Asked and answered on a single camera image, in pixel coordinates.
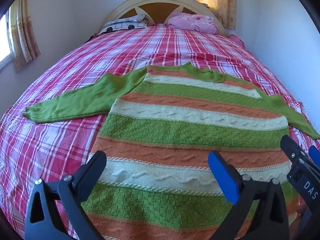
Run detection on green orange striped knit sweater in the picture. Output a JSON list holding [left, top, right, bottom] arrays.
[[23, 63, 319, 239]]

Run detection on person's right hand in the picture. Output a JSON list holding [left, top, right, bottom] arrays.
[[289, 202, 307, 240]]

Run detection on red white plaid bedspread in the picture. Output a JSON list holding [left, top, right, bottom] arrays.
[[1, 25, 319, 228]]

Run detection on pink floral pillow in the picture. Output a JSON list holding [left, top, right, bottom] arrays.
[[168, 12, 218, 35]]

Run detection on side window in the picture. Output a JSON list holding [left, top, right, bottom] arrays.
[[0, 11, 12, 70]]

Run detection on yellow curtain at side window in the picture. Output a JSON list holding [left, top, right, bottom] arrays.
[[8, 0, 41, 72]]

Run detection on cream wooden headboard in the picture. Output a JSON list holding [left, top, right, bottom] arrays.
[[103, 0, 226, 36]]

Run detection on white black patterned pillow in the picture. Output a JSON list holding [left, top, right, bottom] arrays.
[[99, 14, 149, 34]]

